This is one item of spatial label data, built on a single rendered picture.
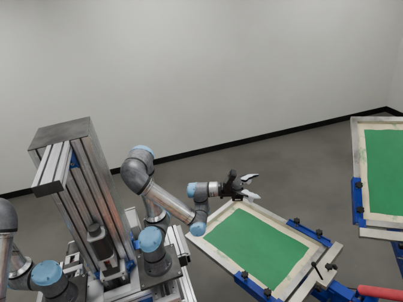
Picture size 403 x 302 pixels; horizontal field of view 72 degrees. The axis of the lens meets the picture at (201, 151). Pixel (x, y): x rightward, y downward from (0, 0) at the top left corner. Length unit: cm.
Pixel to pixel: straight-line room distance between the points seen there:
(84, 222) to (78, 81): 304
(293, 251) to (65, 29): 366
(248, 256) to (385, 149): 118
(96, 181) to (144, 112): 310
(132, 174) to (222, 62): 339
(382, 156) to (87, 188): 186
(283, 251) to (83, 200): 128
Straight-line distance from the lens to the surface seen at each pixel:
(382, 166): 221
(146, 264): 158
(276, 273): 191
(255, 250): 201
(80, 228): 158
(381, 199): 212
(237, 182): 135
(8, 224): 134
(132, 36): 417
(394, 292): 172
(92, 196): 146
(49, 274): 156
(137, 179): 122
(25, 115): 470
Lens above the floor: 251
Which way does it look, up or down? 30 degrees down
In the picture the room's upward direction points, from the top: 9 degrees counter-clockwise
